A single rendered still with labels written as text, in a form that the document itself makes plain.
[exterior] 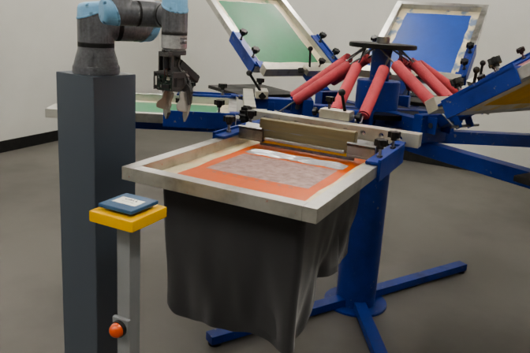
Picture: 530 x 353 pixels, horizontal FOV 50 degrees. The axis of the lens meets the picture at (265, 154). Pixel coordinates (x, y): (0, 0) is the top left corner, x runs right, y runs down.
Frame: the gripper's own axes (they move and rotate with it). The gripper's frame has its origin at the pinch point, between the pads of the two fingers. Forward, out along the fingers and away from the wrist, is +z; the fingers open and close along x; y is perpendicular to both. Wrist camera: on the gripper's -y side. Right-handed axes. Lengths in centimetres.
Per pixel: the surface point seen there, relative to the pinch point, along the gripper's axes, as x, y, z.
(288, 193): 41.6, 6.3, 14.8
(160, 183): 11.5, 22.8, 13.8
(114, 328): 16, 46, 44
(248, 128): 6.1, -35.2, 8.5
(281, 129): 18.4, -37.0, 7.2
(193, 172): 10.6, 5.9, 14.8
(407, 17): 9, -241, -35
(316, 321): 18, -92, 110
